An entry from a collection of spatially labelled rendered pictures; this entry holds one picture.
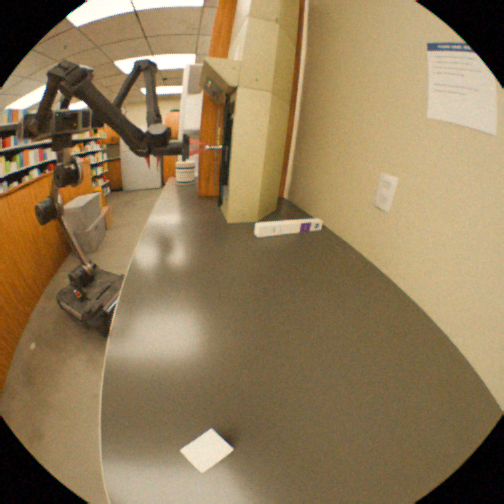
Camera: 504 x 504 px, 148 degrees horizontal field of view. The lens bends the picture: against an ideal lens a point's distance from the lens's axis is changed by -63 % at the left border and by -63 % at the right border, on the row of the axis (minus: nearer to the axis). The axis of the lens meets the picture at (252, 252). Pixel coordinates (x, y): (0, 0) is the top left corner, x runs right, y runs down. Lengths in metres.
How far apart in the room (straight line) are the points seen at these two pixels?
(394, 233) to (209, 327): 0.57
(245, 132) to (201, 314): 0.53
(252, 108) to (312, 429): 0.75
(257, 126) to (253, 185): 0.20
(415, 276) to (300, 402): 0.47
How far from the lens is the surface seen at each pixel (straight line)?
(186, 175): 1.31
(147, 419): 0.29
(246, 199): 0.68
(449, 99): 0.66
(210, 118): 1.01
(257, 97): 0.68
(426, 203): 0.60
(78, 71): 0.77
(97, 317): 1.49
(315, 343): 0.35
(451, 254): 0.58
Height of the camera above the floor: 1.21
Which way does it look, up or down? 31 degrees down
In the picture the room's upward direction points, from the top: 6 degrees clockwise
